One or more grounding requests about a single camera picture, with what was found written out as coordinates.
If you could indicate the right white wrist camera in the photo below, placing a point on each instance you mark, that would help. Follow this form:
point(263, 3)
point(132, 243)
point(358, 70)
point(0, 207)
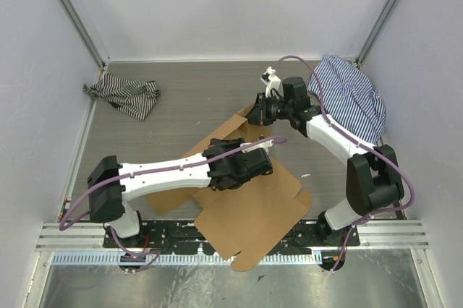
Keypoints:
point(270, 80)

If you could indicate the blue white striped cloth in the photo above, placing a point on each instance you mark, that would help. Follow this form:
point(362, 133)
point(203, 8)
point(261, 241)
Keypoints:
point(349, 97)

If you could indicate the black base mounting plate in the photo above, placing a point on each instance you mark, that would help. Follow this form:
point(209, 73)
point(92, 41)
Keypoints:
point(183, 237)

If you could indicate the black white striped cloth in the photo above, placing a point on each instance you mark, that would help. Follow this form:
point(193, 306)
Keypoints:
point(131, 97)

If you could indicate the slotted grey cable duct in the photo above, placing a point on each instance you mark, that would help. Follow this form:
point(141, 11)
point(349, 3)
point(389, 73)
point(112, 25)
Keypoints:
point(117, 258)

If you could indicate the aluminium frame post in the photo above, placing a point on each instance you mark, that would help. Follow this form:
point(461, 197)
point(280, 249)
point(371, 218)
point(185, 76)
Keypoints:
point(386, 11)
point(82, 31)

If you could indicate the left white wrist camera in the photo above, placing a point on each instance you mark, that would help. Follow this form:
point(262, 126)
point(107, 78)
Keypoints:
point(261, 144)

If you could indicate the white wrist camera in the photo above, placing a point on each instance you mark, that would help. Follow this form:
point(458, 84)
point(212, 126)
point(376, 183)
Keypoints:
point(261, 144)
point(270, 80)

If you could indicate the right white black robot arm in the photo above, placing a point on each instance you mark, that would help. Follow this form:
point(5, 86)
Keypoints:
point(372, 183)

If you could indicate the brown cardboard box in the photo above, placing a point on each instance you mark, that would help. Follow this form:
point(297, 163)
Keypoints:
point(277, 198)

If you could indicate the aluminium front rail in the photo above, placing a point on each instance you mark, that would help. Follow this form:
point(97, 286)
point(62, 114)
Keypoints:
point(378, 234)

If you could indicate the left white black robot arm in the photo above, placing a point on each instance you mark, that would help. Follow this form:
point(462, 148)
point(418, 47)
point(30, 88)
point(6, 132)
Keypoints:
point(225, 164)

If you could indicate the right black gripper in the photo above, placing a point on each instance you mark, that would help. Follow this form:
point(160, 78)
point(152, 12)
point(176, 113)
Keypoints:
point(260, 116)

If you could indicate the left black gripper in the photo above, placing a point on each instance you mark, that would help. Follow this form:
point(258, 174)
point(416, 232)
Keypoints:
point(226, 144)

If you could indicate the left aluminium frame post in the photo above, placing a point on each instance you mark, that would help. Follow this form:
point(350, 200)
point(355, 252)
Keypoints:
point(82, 31)

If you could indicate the right aluminium frame post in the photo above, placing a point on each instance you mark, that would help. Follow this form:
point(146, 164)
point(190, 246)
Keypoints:
point(386, 11)

